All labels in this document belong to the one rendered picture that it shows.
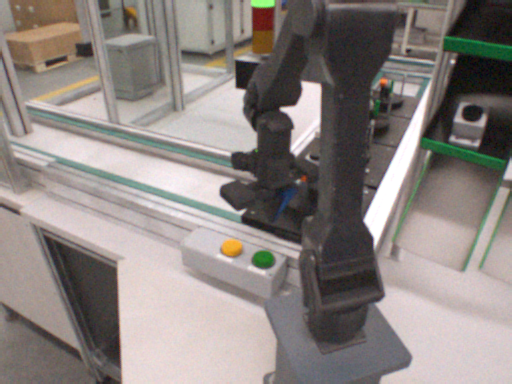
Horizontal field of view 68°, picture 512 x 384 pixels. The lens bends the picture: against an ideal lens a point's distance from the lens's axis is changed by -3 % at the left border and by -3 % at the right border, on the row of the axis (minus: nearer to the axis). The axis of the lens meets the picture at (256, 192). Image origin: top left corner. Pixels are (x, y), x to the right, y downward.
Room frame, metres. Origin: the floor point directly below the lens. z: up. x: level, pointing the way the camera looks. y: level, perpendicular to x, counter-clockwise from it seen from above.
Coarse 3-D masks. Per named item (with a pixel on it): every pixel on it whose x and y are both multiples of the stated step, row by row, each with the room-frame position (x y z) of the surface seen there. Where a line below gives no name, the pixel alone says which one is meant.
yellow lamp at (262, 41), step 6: (252, 30) 0.93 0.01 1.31; (270, 30) 0.92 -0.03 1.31; (252, 36) 0.93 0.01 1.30; (258, 36) 0.91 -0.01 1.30; (264, 36) 0.91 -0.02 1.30; (270, 36) 0.92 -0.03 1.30; (252, 42) 0.93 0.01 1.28; (258, 42) 0.91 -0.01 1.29; (264, 42) 0.91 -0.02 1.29; (270, 42) 0.92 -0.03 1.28; (252, 48) 0.93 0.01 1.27; (258, 48) 0.91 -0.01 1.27; (264, 48) 0.91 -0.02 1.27; (270, 48) 0.92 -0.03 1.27
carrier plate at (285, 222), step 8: (368, 192) 0.78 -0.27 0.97; (256, 200) 0.75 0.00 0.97; (368, 200) 0.75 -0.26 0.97; (248, 208) 0.72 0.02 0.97; (256, 208) 0.72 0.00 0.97; (368, 208) 0.73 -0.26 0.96; (248, 216) 0.69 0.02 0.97; (256, 216) 0.69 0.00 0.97; (264, 216) 0.69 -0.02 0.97; (280, 216) 0.69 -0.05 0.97; (288, 216) 0.69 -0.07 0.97; (256, 224) 0.67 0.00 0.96; (264, 224) 0.66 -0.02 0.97; (272, 224) 0.66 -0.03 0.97; (280, 224) 0.66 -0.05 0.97; (288, 224) 0.66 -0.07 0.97; (296, 224) 0.66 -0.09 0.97; (288, 232) 0.64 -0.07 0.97; (296, 232) 0.63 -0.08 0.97
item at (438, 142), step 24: (456, 72) 0.69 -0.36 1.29; (480, 72) 0.72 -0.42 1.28; (504, 72) 0.70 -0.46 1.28; (456, 96) 0.68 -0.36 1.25; (480, 96) 0.66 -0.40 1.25; (504, 96) 0.65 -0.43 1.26; (432, 120) 0.61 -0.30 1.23; (504, 120) 0.60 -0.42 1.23; (432, 144) 0.57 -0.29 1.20; (480, 144) 0.56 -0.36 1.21; (504, 144) 0.55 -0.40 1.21
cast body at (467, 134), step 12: (468, 108) 0.56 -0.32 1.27; (480, 108) 0.55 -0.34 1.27; (456, 120) 0.55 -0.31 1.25; (468, 120) 0.54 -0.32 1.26; (480, 120) 0.54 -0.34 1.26; (456, 132) 0.56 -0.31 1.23; (468, 132) 0.54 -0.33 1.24; (480, 132) 0.53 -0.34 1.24; (456, 144) 0.55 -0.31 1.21; (468, 144) 0.54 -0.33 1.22
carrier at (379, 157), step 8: (312, 144) 1.04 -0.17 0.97; (368, 144) 0.97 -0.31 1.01; (376, 144) 1.04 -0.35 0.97; (304, 152) 0.99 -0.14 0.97; (368, 152) 0.95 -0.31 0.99; (376, 152) 0.99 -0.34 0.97; (384, 152) 0.99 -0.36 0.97; (392, 152) 0.99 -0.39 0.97; (368, 160) 0.92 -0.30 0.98; (376, 160) 0.94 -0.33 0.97; (384, 160) 0.94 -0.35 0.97; (368, 168) 0.90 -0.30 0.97; (376, 168) 0.90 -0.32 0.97; (384, 168) 0.90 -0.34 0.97; (368, 176) 0.86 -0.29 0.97; (376, 176) 0.86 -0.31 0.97; (384, 176) 0.87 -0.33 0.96; (368, 184) 0.82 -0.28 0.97; (376, 184) 0.82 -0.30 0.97; (376, 192) 0.81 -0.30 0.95
